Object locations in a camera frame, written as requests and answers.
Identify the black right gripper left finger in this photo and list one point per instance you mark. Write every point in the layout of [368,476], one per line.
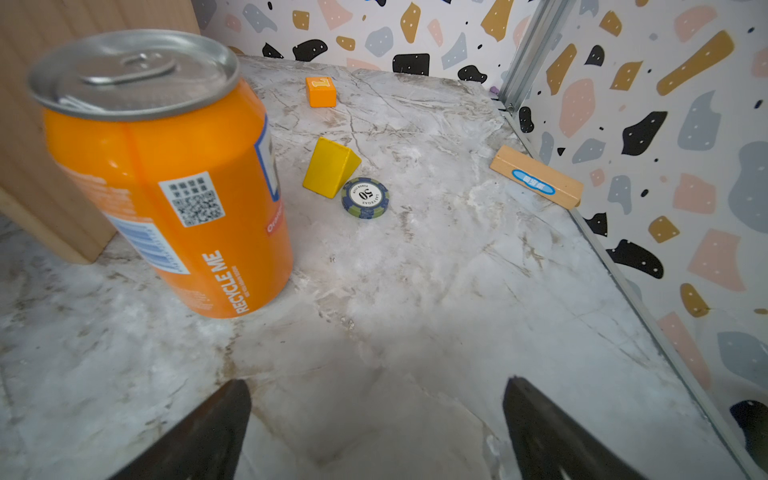
[206,444]

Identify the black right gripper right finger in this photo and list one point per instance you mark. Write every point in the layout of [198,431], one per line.
[549,444]

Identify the tan wooden rectangular block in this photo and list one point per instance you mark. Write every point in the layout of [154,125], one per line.
[538,177]

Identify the orange soda can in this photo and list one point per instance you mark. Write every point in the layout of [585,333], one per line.
[161,132]

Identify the blue poker chip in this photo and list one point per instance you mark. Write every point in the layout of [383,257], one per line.
[365,198]

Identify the yellow wooden wedge block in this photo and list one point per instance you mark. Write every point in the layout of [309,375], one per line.
[331,166]

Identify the orange toy cube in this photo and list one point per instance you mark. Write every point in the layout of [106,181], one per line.
[321,92]

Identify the aluminium corner frame post right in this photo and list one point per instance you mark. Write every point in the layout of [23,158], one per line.
[545,24]

